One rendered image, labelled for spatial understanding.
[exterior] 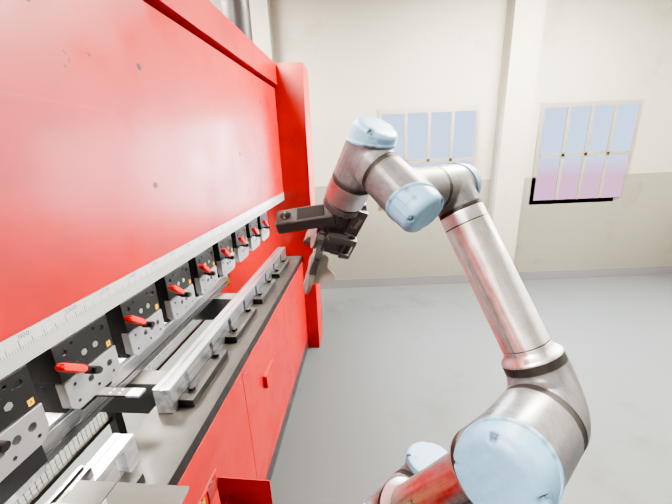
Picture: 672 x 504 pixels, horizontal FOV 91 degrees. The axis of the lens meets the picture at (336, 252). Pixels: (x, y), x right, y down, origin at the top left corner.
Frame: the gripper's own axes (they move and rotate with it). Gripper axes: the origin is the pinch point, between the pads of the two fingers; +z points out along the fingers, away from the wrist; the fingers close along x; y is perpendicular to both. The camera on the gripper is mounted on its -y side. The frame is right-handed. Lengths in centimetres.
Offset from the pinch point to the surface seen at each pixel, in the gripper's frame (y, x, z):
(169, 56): -48, 76, -6
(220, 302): -18, 71, 121
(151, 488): -22, -34, 44
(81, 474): -39, -29, 52
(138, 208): -43, 28, 19
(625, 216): 423, 243, 65
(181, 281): -31, 26, 47
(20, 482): -45, -33, 39
